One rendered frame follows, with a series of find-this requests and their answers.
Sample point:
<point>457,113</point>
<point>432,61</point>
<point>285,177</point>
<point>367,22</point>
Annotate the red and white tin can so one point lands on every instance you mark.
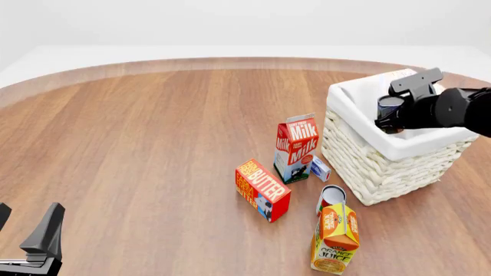
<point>331,197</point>

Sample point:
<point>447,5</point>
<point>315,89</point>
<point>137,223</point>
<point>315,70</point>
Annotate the orange juice carton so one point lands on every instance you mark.
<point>335,238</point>

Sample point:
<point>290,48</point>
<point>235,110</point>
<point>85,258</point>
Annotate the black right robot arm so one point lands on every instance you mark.
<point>449,110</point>

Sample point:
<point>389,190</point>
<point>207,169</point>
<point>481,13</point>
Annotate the dark blue soup can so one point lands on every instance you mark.
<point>388,105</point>

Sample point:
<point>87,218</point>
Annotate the red and white milk carton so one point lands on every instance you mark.
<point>297,149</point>

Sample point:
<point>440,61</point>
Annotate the small blue and white box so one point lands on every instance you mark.
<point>320,169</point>

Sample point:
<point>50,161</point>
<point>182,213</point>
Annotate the white woven basket with liner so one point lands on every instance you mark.
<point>383,161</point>

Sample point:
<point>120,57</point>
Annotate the flat plate on black stalk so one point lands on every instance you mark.
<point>416,80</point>

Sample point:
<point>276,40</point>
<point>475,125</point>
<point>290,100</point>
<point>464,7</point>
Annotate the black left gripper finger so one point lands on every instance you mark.
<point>46,233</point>
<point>3,214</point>

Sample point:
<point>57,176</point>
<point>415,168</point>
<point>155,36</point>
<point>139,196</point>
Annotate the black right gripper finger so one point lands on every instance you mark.
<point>388,124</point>

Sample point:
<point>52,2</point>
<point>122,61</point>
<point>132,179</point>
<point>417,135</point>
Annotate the red and orange butter box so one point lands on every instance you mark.
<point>264,189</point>

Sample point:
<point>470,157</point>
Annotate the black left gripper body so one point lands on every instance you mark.
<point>27,266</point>

